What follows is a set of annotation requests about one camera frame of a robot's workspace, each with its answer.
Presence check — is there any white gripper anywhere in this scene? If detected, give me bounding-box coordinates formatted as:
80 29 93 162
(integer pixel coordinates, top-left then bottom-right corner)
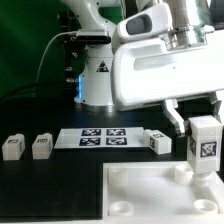
111 31 224 137

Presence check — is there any white square tabletop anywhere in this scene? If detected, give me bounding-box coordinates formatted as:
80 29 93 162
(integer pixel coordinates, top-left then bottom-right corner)
103 162 224 224

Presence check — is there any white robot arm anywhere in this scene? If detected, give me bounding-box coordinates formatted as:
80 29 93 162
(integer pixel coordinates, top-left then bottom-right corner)
61 0 224 136

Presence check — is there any white sheet with AprilTags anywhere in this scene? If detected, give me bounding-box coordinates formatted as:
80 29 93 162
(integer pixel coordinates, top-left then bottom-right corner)
55 127 145 149

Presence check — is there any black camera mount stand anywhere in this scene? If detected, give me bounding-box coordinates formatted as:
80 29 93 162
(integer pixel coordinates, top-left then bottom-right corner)
58 10 86 83

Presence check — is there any black cable bundle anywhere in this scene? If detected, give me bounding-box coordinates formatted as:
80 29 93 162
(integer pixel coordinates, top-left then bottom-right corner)
0 81 76 103

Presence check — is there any white camera cable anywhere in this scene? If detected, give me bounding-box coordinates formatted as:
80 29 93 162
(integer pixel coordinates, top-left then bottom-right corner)
34 30 81 84

